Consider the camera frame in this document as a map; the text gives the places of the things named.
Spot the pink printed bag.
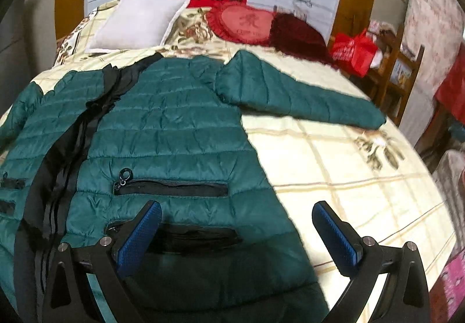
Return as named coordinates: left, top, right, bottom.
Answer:
left=438, top=254, right=463, bottom=305

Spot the cream floral bed blanket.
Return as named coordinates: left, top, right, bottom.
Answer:
left=0, top=0, right=456, bottom=323

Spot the red round frilled pillow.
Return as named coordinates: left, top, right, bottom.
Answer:
left=206, top=3, right=278, bottom=44

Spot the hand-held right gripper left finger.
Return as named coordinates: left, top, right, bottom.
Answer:
left=43, top=199, right=163, bottom=323

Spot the red cloth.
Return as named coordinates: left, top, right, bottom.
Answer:
left=434, top=54, right=465, bottom=116

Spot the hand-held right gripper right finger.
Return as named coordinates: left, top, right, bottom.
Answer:
left=312, top=200, right=433, bottom=323

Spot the dark red fuzzy cushion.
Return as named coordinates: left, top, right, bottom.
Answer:
left=269, top=13, right=337, bottom=64

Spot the wooden chair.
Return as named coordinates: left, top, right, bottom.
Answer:
left=358, top=23, right=425, bottom=127

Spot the white square pillow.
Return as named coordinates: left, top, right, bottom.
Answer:
left=84, top=0, right=191, bottom=54

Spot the pink floral cloth cover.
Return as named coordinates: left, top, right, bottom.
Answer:
left=401, top=0, right=465, bottom=142

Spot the green puffer jacket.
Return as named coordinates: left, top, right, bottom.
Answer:
left=0, top=50, right=386, bottom=323

